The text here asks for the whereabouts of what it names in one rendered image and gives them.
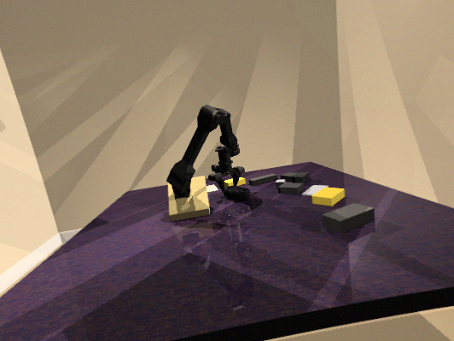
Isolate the white cube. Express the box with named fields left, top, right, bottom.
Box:
left=276, top=179, right=285, bottom=188

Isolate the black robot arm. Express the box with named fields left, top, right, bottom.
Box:
left=166, top=105, right=240, bottom=199

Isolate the white flat bar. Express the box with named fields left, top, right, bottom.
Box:
left=301, top=185, right=329, bottom=196

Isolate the dark grey controller unit with white label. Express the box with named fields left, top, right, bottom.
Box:
left=224, top=186, right=251, bottom=201

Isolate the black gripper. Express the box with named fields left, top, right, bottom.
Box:
left=208, top=159, right=245, bottom=193

